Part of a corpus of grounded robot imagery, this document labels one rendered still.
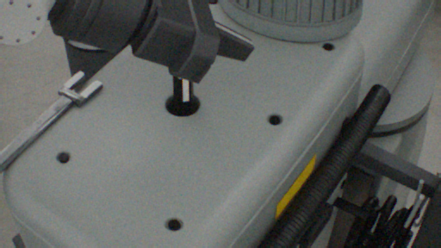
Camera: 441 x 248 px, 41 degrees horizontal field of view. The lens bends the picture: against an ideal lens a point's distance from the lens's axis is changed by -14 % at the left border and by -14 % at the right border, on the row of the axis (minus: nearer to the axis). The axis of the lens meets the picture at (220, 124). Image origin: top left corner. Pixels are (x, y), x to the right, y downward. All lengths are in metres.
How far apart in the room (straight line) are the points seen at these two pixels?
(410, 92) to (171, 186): 0.75
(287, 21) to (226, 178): 0.23
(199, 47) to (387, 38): 0.56
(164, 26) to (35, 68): 3.30
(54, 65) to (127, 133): 3.17
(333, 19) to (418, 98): 0.52
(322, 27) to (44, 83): 3.04
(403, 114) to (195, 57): 0.71
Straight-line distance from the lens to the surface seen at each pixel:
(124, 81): 0.75
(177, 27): 0.60
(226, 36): 0.66
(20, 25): 0.56
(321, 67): 0.78
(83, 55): 2.93
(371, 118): 0.86
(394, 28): 1.14
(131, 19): 0.58
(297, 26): 0.79
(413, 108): 1.26
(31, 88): 3.74
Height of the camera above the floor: 2.38
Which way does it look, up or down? 45 degrees down
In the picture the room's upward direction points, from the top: 1 degrees clockwise
